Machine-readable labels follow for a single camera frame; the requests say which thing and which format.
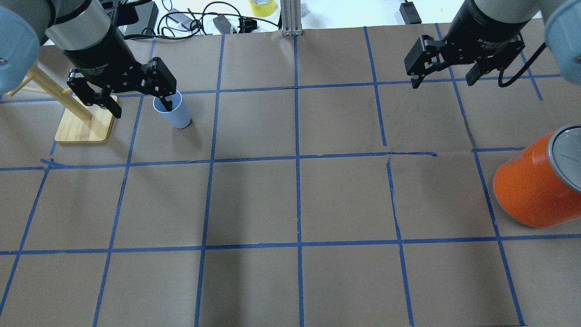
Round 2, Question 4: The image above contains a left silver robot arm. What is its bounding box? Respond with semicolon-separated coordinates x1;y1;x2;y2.
0;0;177;118

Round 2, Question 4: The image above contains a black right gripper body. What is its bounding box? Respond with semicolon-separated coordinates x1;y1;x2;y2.
448;13;525;70

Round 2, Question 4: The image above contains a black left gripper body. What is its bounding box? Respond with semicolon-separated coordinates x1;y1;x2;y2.
63;27;141;91

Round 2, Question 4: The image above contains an orange can container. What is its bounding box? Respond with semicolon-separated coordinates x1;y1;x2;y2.
492;124;581;228

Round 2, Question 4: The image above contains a light blue plastic cup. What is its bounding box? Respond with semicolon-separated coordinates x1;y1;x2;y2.
152;91;192;129

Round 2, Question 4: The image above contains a wooden cup rack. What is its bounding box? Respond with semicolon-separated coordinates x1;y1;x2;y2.
8;65;114;144

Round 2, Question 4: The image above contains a black power adapter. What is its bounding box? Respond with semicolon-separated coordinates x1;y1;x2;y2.
124;1;158;35

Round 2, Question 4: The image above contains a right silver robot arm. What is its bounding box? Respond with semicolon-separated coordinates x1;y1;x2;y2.
404;0;581;89

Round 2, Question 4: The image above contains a yellow tape roll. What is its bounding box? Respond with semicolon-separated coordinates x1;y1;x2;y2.
248;0;276;17

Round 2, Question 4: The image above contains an aluminium frame post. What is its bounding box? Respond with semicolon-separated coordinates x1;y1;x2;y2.
280;0;303;36

